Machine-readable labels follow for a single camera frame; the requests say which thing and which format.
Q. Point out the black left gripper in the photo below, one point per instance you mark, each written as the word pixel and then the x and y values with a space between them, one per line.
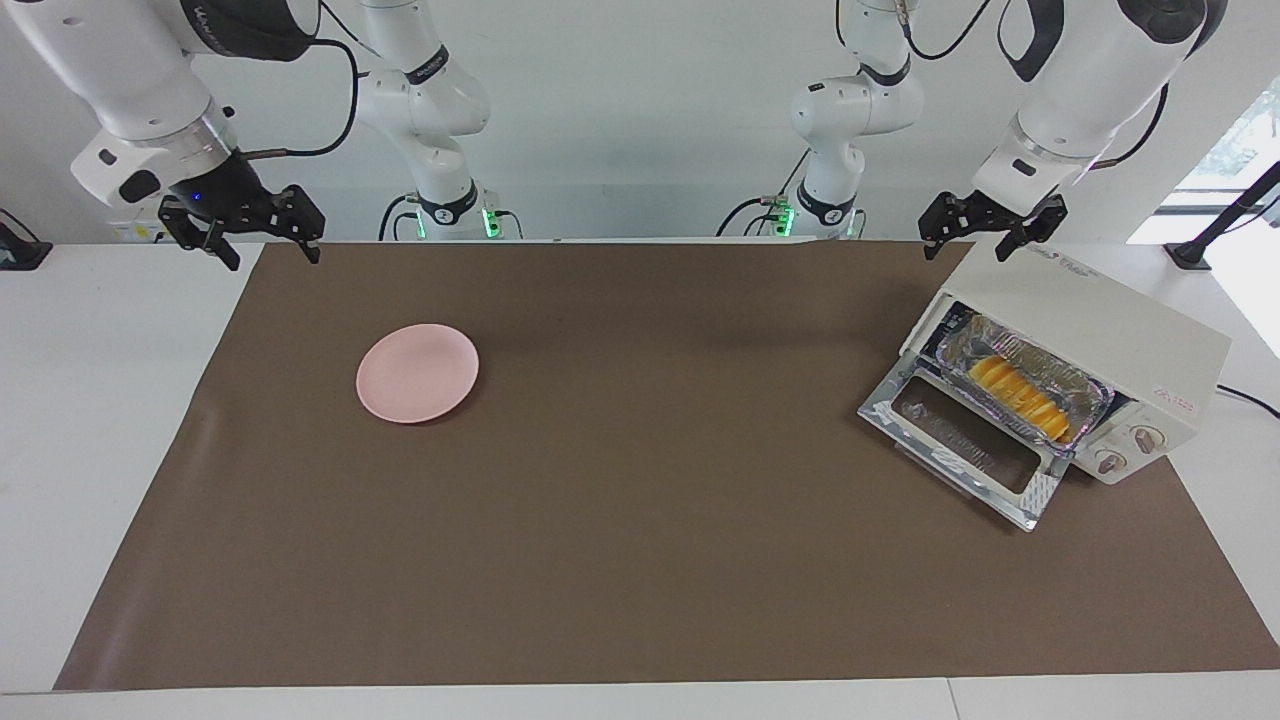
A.
pixel 990 212

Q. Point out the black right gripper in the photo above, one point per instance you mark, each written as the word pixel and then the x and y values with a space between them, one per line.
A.
pixel 225 195

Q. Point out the sliced orange glazed bread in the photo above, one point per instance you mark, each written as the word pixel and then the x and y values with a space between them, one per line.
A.
pixel 1015 395

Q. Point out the aluminium foil tray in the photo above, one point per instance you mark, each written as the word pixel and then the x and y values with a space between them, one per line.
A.
pixel 1085 395

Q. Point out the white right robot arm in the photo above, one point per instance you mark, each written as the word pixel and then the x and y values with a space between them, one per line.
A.
pixel 120 70

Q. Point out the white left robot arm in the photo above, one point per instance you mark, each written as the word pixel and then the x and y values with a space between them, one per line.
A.
pixel 1090 80

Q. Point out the white toaster oven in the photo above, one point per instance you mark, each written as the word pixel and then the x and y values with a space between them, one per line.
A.
pixel 1100 310

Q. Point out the cream oven knob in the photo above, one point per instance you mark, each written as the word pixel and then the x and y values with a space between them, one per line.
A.
pixel 1112 461
pixel 1147 437

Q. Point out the glass oven door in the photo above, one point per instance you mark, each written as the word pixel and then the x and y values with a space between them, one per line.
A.
pixel 1040 495

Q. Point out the black clamp stand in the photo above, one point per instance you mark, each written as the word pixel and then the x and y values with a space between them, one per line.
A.
pixel 20 250

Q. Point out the pink round plate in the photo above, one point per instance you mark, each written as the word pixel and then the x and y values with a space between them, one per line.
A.
pixel 417 373

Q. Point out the brown table mat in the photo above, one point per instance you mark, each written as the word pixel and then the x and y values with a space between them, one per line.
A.
pixel 650 500

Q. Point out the white wall socket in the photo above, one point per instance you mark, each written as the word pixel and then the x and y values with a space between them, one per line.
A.
pixel 135 232

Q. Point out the black camera stand pole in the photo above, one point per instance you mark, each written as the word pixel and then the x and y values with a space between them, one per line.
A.
pixel 1225 215

